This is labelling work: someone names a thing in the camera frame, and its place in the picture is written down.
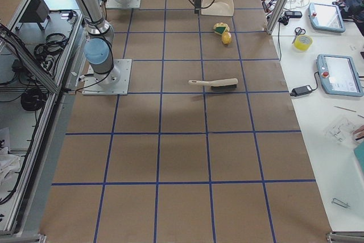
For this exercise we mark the beige plastic dustpan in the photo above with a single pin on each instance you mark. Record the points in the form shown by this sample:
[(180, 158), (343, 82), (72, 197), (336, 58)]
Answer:
[(224, 8)]

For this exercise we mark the yellow green sponge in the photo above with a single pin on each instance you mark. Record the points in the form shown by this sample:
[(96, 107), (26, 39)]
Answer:
[(220, 28)]

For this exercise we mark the beige hand brush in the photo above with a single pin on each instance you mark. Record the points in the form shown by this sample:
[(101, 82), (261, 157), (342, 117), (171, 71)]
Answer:
[(216, 85)]

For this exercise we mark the yellow tape roll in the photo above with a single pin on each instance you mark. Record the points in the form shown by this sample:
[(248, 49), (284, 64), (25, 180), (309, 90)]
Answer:
[(303, 42)]

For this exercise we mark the far teach pendant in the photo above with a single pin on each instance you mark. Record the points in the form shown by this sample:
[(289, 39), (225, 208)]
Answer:
[(325, 17)]

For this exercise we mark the teach pendant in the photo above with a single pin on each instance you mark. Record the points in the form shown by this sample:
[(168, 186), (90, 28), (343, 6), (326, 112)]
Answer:
[(338, 75), (325, 17)]

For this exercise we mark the black power adapter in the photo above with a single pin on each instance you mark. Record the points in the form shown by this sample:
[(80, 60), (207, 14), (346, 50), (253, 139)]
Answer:
[(300, 91)]

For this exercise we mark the black monitor on shelf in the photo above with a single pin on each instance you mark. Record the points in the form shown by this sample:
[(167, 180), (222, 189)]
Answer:
[(37, 12)]

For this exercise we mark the near teach pendant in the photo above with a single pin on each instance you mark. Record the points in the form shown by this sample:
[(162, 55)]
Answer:
[(338, 75)]

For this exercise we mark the clear plastic package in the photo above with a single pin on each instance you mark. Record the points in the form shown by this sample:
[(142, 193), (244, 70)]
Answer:
[(341, 132)]

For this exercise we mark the metal clip on table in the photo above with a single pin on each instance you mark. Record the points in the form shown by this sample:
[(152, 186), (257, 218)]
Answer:
[(340, 203)]

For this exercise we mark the white crumpled cloth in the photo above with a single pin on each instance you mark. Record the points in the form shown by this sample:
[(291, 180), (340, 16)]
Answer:
[(10, 163)]

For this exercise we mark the black handled scissors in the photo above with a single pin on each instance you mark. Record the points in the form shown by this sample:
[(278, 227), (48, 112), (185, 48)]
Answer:
[(298, 31)]

